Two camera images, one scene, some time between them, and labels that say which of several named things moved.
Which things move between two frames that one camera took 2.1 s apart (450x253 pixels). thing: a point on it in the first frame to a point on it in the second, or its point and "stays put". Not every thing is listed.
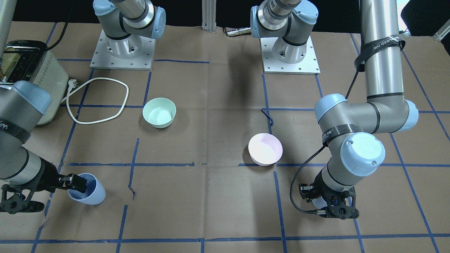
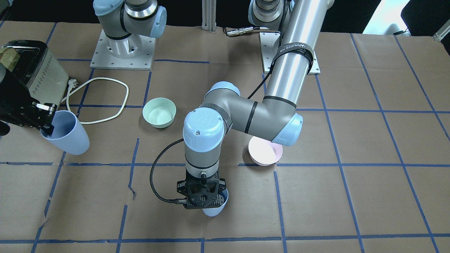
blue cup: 319,202 to 214,211
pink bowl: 264,149 stays put
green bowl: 160,112 stays put
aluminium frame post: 209,15 stays put
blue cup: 95,194 to 68,135
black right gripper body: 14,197 to 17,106
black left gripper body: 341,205 to 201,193
